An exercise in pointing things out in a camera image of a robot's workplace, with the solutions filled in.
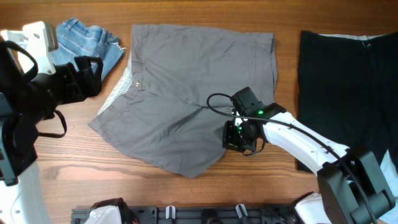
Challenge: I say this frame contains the grey cotton shorts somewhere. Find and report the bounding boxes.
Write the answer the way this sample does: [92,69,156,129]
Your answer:
[90,24,277,179]

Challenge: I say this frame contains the folded blue denim shorts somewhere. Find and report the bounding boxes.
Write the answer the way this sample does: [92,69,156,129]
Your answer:
[50,17,124,79]

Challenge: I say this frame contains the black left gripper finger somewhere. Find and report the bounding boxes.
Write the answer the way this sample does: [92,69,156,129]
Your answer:
[74,56,103,83]
[82,77,102,97]

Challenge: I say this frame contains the black shorts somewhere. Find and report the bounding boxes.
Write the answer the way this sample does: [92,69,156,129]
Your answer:
[297,30,397,165]

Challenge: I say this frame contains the light blue garment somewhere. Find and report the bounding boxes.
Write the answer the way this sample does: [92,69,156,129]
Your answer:
[380,151,397,200]

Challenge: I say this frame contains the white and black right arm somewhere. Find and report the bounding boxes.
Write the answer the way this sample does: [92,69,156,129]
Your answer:
[223,87,396,223]

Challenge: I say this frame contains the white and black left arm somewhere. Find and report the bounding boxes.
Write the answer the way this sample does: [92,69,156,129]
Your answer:
[1,40,103,223]

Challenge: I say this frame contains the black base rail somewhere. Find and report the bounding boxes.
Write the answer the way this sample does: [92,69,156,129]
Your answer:
[70,203,312,224]

